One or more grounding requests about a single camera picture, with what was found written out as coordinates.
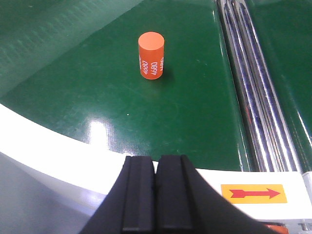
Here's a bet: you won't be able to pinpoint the orange cylindrical capacitor 4680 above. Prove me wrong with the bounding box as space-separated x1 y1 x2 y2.
138 32 165 80

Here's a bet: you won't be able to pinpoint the steel conveyor seam rollers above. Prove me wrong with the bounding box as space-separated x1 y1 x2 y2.
216 0 312 173

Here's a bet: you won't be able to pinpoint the yellow arrow warning label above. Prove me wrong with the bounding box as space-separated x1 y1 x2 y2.
221 184 288 204

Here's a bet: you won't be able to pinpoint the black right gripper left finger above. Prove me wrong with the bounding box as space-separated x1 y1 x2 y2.
80 156 155 234

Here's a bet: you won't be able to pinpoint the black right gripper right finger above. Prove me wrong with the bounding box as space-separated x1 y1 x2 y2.
156 155 275 234

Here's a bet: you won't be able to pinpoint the round white conveyor table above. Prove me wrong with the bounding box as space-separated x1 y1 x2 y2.
0 0 312 220

